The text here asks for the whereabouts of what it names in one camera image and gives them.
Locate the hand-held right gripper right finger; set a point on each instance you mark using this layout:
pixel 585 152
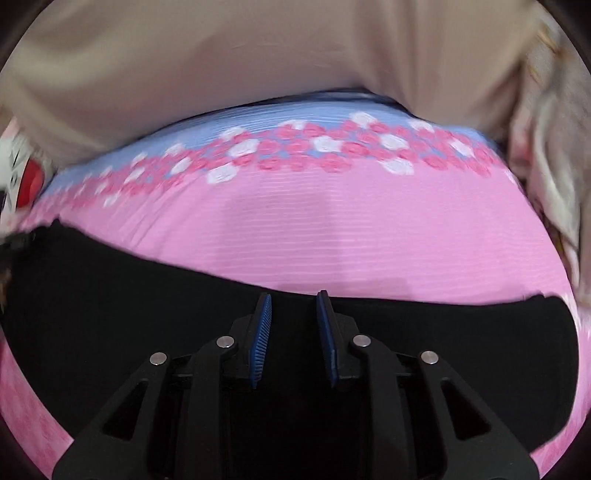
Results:
pixel 327 341

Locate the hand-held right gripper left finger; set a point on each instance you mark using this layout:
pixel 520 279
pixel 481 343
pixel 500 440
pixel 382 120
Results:
pixel 259 341

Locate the black pants with beige lining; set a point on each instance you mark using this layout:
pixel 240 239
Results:
pixel 138 300

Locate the pink floral bed sheet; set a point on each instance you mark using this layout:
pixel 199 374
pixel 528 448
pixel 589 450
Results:
pixel 369 230

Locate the beige blanket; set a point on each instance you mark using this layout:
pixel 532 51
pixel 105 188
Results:
pixel 231 60

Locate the white cartoon face pillow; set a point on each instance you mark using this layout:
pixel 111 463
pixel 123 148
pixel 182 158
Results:
pixel 21 170

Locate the light floral cloth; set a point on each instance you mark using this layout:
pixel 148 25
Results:
pixel 549 138

